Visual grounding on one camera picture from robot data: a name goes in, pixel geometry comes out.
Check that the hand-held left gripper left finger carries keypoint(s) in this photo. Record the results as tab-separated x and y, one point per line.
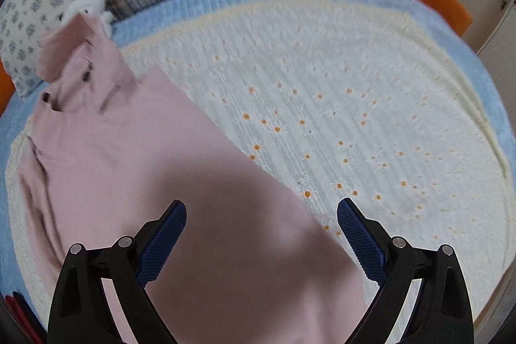
161	243

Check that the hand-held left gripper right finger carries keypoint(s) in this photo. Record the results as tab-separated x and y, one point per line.
361	239

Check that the pink hooded jacket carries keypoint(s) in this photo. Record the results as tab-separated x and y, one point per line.
161	158

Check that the cream floral blanket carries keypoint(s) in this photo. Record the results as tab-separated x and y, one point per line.
363	86

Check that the red garment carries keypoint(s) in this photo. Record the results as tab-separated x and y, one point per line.
22	315

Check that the small white plush toy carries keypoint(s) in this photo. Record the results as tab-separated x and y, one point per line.
90	5

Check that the blue floral white pillow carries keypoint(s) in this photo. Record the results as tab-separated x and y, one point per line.
32	17

